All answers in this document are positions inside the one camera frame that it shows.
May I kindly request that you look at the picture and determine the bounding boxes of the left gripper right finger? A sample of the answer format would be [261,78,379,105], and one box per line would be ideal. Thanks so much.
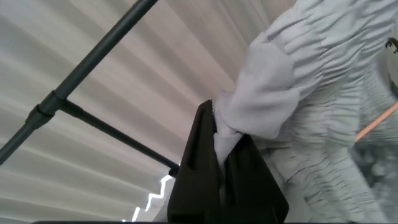
[223,133,290,222]

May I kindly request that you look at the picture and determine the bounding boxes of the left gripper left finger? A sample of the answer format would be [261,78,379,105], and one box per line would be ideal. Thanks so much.
[167,99,224,222]

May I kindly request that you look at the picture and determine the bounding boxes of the pale grey shorts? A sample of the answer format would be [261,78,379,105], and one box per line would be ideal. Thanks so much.
[213,0,398,223]

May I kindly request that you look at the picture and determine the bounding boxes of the pink clothes hanger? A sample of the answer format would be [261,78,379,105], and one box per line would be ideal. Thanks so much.
[354,101,398,143]

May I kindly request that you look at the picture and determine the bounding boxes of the black clothes rack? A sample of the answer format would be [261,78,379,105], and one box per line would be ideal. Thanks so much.
[0,0,180,178]

